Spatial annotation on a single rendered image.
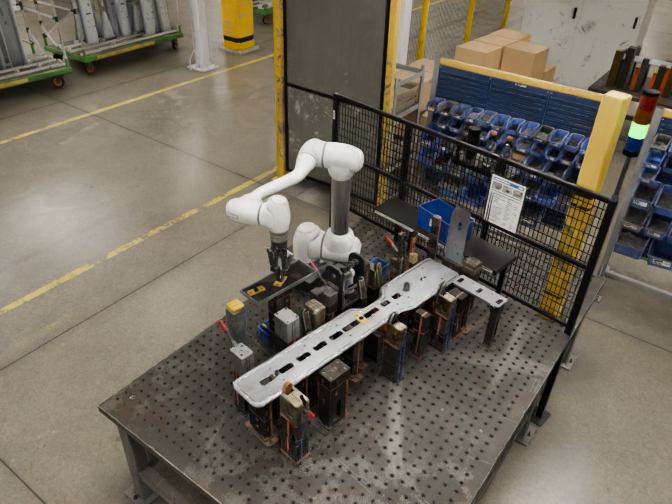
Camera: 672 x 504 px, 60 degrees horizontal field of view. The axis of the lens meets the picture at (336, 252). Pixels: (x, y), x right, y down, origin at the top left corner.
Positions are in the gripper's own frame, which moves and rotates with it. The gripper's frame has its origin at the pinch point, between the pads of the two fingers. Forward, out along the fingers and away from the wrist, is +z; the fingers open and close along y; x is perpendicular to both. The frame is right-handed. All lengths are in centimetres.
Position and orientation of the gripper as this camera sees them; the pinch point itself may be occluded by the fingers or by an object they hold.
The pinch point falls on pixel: (280, 274)
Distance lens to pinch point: 278.6
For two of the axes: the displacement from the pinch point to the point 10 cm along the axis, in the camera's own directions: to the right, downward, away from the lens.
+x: 3.5, -5.3, 7.7
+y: 9.4, 2.3, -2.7
